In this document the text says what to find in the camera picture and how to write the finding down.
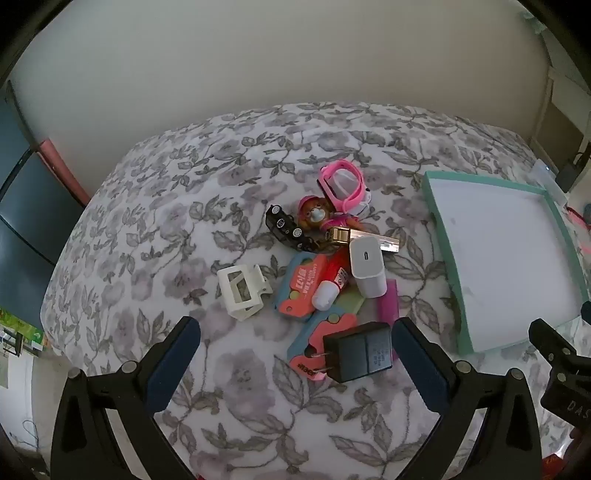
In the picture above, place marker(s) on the floral blanket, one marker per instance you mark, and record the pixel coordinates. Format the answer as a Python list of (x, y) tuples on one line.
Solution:
[(194, 217)]

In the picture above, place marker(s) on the teal cardboard tray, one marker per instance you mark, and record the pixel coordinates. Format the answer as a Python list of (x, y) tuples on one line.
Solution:
[(498, 249)]

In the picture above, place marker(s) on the magenta plastic tube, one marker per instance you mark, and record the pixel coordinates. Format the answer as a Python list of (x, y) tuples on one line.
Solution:
[(389, 302)]

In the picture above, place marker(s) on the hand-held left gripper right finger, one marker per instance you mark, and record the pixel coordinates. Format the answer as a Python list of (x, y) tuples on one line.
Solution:
[(420, 364)]

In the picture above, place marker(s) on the colourful boxes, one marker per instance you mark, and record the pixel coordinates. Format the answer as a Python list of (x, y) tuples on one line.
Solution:
[(18, 330)]

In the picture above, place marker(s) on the gold patterned hair clip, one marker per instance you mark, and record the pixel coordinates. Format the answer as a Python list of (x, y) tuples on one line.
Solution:
[(374, 242)]

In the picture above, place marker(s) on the dark cabinet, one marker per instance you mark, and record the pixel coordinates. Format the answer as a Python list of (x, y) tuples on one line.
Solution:
[(23, 207)]

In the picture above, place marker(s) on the red glue stick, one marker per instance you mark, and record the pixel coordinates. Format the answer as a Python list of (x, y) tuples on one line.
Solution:
[(334, 277)]

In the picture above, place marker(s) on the white power strip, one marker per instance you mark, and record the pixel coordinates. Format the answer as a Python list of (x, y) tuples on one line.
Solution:
[(547, 177)]

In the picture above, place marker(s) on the black wall charger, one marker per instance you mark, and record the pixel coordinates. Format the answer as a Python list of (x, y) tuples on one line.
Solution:
[(364, 353)]

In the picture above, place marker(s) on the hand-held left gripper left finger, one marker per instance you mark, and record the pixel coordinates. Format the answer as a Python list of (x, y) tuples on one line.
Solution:
[(171, 364)]

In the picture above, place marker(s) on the white claw hair clip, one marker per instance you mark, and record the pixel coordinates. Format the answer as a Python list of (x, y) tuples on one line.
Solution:
[(240, 290)]

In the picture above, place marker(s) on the black power adapter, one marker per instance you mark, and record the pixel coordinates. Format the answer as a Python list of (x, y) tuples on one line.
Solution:
[(570, 177)]

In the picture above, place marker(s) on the green piece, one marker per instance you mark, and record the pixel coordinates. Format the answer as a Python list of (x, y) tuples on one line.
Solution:
[(353, 302)]

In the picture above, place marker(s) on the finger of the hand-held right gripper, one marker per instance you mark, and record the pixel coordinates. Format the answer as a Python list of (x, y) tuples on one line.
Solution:
[(587, 310), (551, 341)]

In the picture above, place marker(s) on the white wall charger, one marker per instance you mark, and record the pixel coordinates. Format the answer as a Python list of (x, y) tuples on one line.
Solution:
[(367, 270)]

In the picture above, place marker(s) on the coral package white print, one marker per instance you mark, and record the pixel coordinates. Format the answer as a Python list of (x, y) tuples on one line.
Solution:
[(300, 288)]

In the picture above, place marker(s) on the coral package black print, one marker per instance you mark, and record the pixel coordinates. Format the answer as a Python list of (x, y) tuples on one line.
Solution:
[(307, 344)]

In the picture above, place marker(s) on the bear figurine pink hat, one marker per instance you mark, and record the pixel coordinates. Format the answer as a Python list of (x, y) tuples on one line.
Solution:
[(314, 213)]

